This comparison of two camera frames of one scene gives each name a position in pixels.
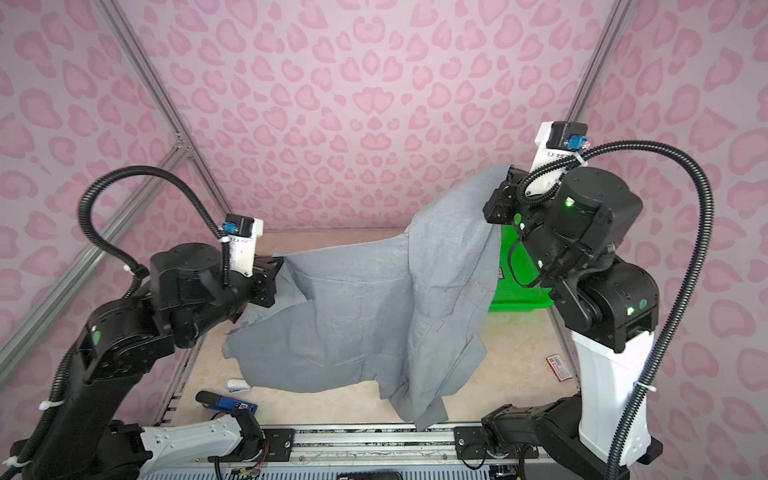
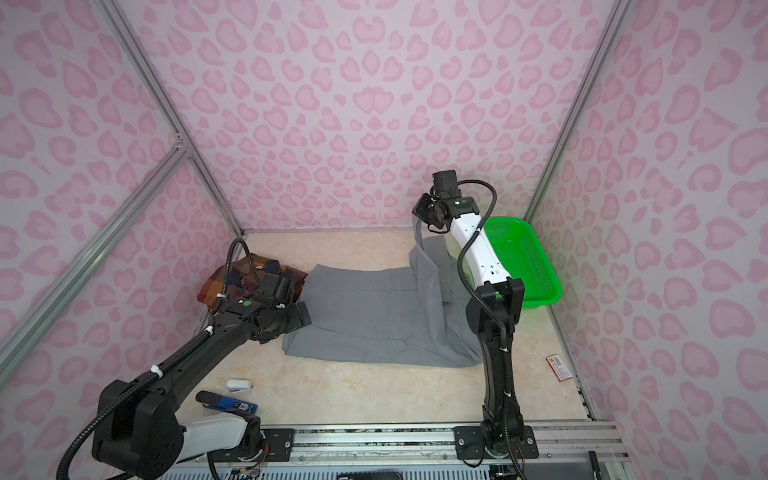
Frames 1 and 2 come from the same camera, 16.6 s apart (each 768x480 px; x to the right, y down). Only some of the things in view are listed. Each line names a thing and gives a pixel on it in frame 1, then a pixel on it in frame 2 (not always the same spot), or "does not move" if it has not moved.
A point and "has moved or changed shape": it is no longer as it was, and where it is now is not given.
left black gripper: [265, 269] -> [297, 319]
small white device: [238, 386] does not move
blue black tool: [224, 404] does not move
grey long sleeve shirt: [396, 317] has moved or changed shape
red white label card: [559, 367] does not move
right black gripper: [498, 210] -> [420, 210]
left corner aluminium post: [149, 78] does not move
